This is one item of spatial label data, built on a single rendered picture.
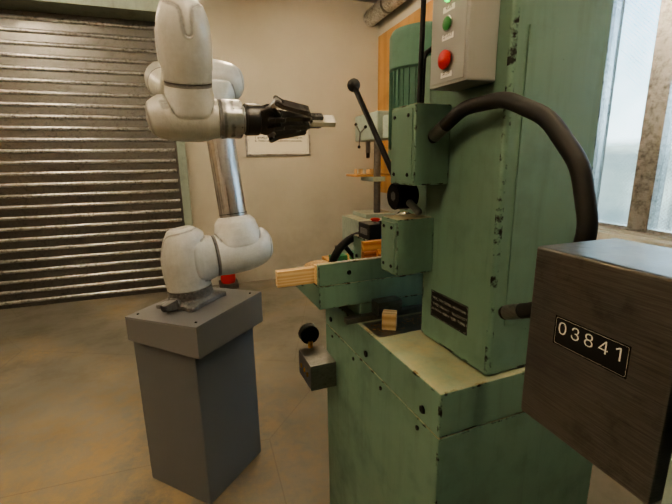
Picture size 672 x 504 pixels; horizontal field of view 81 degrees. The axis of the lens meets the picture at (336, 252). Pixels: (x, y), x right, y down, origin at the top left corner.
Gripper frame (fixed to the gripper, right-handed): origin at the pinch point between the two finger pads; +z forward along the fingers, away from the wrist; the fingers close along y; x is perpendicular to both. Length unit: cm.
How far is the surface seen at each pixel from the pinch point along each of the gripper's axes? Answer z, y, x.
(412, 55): 17.2, 20.4, -1.4
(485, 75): 11.1, 35.6, -31.1
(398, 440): 2, -21, -76
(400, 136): 4.9, 18.4, -26.1
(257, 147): 39, -206, 206
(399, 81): 16.0, 14.3, -2.4
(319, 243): 98, -274, 134
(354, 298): 2.2, -20.6, -42.0
